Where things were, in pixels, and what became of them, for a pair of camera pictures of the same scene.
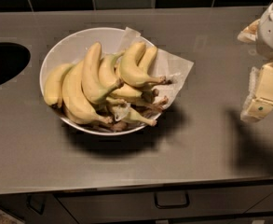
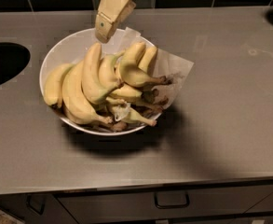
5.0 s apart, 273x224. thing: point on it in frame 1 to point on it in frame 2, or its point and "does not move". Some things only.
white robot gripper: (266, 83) to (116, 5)
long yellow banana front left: (76, 105) does not move
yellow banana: (131, 71) does not move
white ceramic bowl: (74, 46) does not move
